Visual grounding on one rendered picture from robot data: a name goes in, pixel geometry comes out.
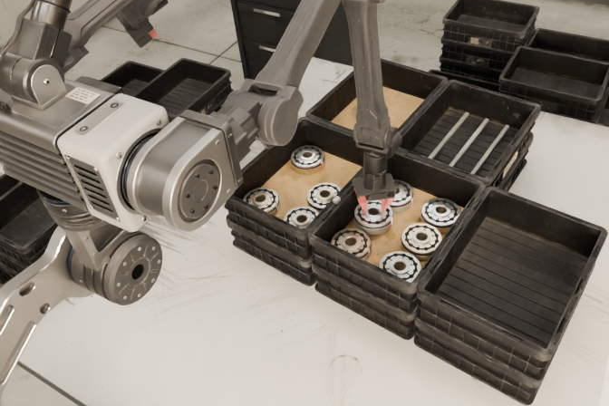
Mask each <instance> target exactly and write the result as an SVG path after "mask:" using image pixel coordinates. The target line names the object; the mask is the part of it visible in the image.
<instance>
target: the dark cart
mask: <svg viewBox="0 0 609 406"><path fill-rule="evenodd" d="M301 1H302V0H230V3H231V7H232V13H233V17H234V23H235V28H236V33H237V42H238V48H239V53H240V58H241V63H242V68H243V74H244V78H245V79H251V80H255V79H256V77H257V75H258V74H259V73H260V72H261V71H262V70H263V69H264V68H265V66H266V64H267V63H268V62H269V60H270V58H271V57H272V55H273V53H274V52H275V50H276V47H277V46H278V44H279V42H280V40H281V39H282V37H283V35H284V33H285V30H286V28H287V26H288V25H289V23H290V22H291V20H292V18H293V16H294V14H295V11H296V9H297V7H298V6H299V5H300V3H301ZM313 57H315V58H319V59H324V60H327V61H331V62H335V63H342V64H346V65H350V66H353V58H352V49H351V42H350V34H349V26H348V21H347V16H346V12H345V10H344V7H343V4H342V0H341V1H340V3H339V5H338V6H337V8H336V10H335V12H334V14H333V17H332V19H331V21H330V23H329V24H328V26H327V28H326V30H325V32H324V35H323V38H322V40H321V42H320V43H319V45H318V47H317V49H316V51H315V53H314V56H313Z"/></svg>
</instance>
